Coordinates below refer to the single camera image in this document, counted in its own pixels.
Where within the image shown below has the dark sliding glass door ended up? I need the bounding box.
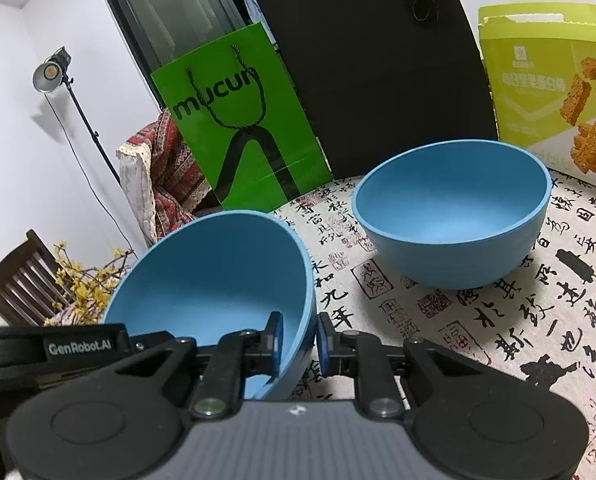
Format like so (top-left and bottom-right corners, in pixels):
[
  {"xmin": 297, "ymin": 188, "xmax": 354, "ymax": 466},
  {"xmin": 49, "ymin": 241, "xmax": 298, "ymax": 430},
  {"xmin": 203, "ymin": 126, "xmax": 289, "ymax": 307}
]
[{"xmin": 95, "ymin": 0, "xmax": 279, "ymax": 111}]

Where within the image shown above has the calligraphy print tablecloth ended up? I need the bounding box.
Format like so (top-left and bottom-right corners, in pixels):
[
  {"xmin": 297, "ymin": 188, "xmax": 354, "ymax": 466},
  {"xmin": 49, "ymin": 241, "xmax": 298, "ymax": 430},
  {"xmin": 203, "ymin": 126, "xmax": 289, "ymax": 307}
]
[{"xmin": 43, "ymin": 167, "xmax": 596, "ymax": 480}]

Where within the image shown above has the black paper bag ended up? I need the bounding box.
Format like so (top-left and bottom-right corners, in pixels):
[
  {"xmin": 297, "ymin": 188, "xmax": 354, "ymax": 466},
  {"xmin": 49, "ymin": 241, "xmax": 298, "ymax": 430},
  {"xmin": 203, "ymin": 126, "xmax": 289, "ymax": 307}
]
[{"xmin": 251, "ymin": 0, "xmax": 500, "ymax": 181}]

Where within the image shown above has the yellow-green snack box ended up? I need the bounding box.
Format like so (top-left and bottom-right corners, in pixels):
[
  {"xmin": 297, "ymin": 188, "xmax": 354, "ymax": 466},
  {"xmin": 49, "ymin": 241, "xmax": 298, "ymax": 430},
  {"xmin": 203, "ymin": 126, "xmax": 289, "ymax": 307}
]
[{"xmin": 478, "ymin": 4, "xmax": 596, "ymax": 183}]

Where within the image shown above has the studio light on stand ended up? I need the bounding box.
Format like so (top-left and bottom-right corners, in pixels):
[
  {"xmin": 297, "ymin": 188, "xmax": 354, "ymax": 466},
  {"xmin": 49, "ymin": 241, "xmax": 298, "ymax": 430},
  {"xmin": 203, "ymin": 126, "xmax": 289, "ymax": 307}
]
[{"xmin": 32, "ymin": 46, "xmax": 124, "ymax": 186}]

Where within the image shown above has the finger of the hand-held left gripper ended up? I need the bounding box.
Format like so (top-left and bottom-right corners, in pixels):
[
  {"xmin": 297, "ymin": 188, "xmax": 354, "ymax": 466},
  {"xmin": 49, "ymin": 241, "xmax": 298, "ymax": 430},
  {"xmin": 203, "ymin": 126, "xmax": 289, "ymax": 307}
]
[{"xmin": 129, "ymin": 331, "xmax": 179, "ymax": 357}]

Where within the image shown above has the red patterned blanket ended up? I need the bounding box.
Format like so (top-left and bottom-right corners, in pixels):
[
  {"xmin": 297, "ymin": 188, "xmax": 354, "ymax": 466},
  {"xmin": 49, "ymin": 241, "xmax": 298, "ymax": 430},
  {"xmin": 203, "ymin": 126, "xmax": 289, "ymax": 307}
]
[{"xmin": 116, "ymin": 107, "xmax": 214, "ymax": 246}]

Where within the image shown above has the blue bowl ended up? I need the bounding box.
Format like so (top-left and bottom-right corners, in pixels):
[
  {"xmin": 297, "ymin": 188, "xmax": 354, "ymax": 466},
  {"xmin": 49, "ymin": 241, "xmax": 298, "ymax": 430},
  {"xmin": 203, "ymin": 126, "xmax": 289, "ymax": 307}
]
[
  {"xmin": 351, "ymin": 138, "xmax": 552, "ymax": 291},
  {"xmin": 102, "ymin": 210, "xmax": 317, "ymax": 402}
]

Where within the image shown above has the dark wooden chair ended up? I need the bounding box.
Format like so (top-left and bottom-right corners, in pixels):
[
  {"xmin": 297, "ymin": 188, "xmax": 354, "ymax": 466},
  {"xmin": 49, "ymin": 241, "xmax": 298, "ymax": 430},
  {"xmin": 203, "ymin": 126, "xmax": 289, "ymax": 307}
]
[{"xmin": 0, "ymin": 229, "xmax": 61, "ymax": 326}]

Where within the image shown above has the black lamp cable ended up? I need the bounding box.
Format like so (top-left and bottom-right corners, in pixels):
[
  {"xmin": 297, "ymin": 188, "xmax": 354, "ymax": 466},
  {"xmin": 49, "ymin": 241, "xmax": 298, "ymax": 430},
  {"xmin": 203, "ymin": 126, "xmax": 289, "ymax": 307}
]
[{"xmin": 44, "ymin": 92, "xmax": 136, "ymax": 258}]

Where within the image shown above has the yellow flower branch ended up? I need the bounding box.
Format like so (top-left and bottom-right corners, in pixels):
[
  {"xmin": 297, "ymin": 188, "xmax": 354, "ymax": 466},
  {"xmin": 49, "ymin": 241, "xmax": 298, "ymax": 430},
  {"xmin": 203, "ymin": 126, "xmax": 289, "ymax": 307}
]
[{"xmin": 43, "ymin": 241, "xmax": 139, "ymax": 326}]

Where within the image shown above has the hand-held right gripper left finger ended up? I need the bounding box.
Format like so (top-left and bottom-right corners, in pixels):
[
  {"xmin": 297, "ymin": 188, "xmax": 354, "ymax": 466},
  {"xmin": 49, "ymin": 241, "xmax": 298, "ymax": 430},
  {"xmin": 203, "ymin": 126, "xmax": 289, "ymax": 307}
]
[{"xmin": 113, "ymin": 311, "xmax": 285, "ymax": 418}]

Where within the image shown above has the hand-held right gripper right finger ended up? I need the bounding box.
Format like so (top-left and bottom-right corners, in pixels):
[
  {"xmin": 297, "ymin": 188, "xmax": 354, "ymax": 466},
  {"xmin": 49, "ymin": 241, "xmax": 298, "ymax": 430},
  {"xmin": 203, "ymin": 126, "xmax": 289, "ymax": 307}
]
[{"xmin": 316, "ymin": 311, "xmax": 484, "ymax": 420}]

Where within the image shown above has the green paper bag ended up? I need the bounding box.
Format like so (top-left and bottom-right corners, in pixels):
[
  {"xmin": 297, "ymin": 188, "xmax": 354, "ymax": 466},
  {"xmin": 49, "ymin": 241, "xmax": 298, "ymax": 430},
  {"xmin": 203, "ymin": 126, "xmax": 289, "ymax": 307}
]
[{"xmin": 150, "ymin": 22, "xmax": 335, "ymax": 212}]

